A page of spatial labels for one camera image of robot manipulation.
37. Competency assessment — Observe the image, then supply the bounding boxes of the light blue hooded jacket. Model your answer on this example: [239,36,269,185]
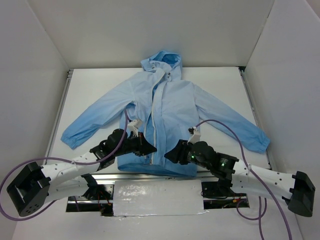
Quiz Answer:
[61,51,270,177]

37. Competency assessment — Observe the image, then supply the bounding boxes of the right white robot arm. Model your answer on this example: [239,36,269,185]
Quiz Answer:
[164,140,316,217]

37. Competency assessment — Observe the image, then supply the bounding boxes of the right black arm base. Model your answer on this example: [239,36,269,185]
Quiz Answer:
[200,180,249,210]

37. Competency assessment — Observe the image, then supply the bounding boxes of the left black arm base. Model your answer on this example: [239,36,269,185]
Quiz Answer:
[67,174,115,216]

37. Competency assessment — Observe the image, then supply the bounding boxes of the silver foil-covered panel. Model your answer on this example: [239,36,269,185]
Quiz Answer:
[113,179,205,217]

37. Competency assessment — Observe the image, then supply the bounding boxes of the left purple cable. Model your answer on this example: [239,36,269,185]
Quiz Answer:
[0,109,131,222]

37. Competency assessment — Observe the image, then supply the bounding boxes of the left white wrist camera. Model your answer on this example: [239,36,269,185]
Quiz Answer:
[127,119,143,137]

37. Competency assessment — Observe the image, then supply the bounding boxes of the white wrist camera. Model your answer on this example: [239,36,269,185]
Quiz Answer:
[187,126,201,144]
[127,119,143,137]

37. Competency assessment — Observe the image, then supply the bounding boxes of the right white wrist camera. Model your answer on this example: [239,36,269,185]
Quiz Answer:
[187,126,201,144]

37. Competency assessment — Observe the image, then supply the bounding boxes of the front aluminium table rail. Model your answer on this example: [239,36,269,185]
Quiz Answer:
[93,171,218,182]

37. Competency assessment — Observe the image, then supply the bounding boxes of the aluminium table rail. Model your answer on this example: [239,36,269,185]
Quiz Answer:
[93,171,218,182]
[45,69,74,157]
[238,66,278,171]

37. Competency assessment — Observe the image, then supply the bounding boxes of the left aluminium table rail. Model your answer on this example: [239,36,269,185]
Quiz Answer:
[45,69,74,157]

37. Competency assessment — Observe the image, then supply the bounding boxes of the right aluminium table rail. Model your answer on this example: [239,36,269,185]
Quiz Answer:
[238,66,278,171]

